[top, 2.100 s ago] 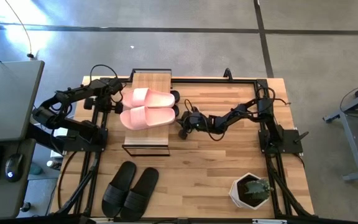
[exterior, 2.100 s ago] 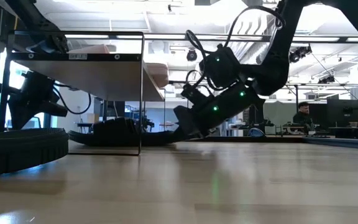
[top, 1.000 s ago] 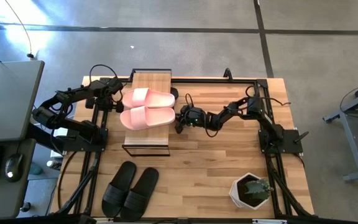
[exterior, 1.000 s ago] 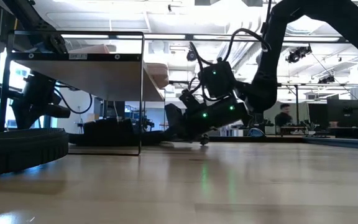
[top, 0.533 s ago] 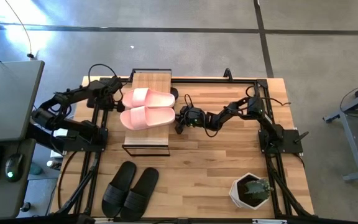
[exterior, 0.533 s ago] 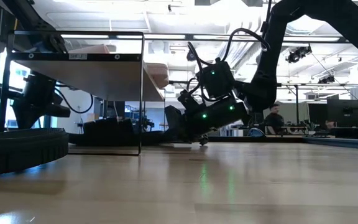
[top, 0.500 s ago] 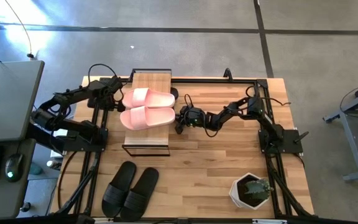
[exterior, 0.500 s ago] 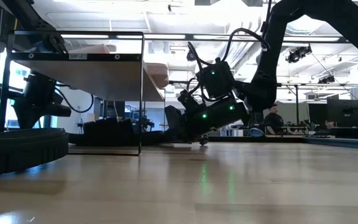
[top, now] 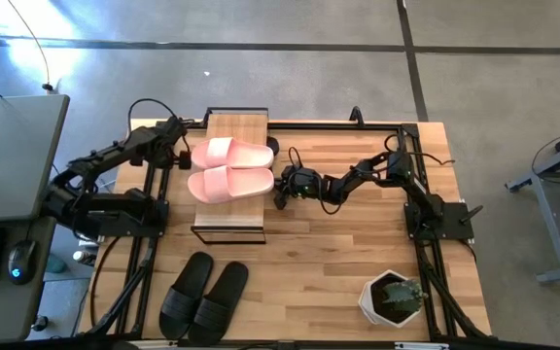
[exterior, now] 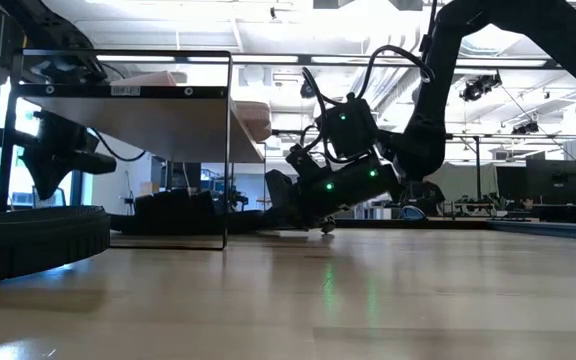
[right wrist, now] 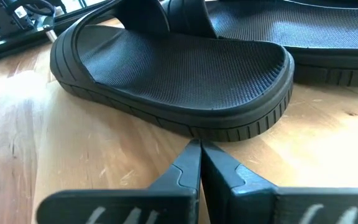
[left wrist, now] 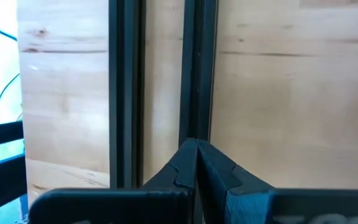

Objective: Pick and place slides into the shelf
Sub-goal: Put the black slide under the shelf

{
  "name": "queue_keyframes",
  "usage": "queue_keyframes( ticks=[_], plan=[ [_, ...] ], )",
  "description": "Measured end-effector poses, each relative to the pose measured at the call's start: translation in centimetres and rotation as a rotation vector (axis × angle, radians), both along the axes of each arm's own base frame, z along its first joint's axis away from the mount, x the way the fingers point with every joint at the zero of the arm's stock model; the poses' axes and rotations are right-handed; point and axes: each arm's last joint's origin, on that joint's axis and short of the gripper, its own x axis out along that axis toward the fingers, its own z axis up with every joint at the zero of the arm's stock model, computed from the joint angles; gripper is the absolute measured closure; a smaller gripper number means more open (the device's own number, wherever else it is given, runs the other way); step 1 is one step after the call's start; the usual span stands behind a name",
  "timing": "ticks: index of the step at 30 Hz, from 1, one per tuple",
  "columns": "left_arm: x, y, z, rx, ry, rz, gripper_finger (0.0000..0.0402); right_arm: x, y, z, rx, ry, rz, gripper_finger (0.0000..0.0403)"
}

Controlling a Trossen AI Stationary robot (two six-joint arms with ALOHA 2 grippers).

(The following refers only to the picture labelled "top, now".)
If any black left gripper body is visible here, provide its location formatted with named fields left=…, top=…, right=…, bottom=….
left=156, top=116, right=189, bottom=158

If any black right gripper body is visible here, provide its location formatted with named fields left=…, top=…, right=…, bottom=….
left=284, top=167, right=333, bottom=201

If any pink rubber slide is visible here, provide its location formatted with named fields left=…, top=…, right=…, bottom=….
left=187, top=164, right=275, bottom=204
left=191, top=136, right=275, bottom=170

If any white hexagonal plant pot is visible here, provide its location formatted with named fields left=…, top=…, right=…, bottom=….
left=358, top=268, right=422, bottom=330

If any green cactus plant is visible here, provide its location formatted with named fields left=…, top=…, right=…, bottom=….
left=381, top=275, right=429, bottom=315

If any light gray desk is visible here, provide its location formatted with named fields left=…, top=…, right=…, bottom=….
left=0, top=93, right=71, bottom=224

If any teal round object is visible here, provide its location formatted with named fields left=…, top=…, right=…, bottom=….
left=45, top=255, right=70, bottom=275

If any black computer mouse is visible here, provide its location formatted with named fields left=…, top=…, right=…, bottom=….
left=7, top=239, right=38, bottom=287

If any black round knob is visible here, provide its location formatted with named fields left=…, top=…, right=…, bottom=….
left=30, top=314, right=51, bottom=333

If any gray metal table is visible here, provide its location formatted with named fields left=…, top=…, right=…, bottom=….
left=505, top=121, right=560, bottom=286

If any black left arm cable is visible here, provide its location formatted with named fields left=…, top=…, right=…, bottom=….
left=127, top=98, right=179, bottom=132

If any black aluminium table frame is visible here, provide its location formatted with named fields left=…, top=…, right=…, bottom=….
left=78, top=105, right=494, bottom=344

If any wooden shelf with black frame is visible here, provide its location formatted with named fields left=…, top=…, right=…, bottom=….
left=190, top=106, right=270, bottom=246

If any yellow floor cable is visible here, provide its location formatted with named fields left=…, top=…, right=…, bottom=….
left=6, top=0, right=56, bottom=93

